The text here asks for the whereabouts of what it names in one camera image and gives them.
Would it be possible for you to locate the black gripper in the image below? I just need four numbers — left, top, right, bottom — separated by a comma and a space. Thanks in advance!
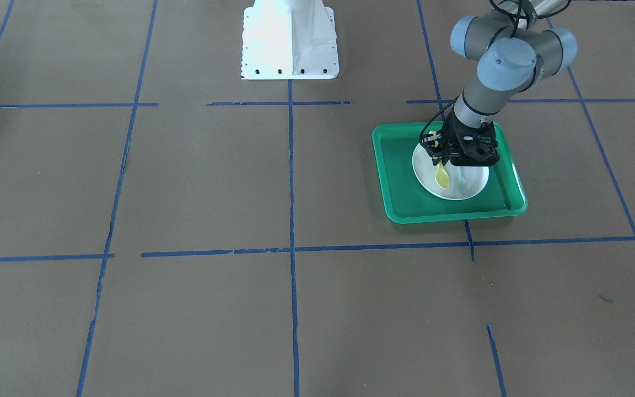
420, 113, 501, 168

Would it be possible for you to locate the yellow plastic spoon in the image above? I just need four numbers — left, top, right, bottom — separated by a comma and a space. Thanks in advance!
428, 131, 450, 189

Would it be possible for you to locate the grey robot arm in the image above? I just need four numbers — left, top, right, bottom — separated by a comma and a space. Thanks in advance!
419, 1, 578, 168

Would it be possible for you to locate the white round plate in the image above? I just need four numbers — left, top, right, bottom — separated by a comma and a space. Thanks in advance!
412, 145, 489, 201

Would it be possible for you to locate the grey plastic fork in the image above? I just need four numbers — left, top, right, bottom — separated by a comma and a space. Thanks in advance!
456, 168, 469, 200

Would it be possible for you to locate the green plastic tray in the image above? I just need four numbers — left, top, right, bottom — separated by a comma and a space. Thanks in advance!
372, 122, 528, 224

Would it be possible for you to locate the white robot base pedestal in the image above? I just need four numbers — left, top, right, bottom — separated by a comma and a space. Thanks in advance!
240, 1, 340, 81

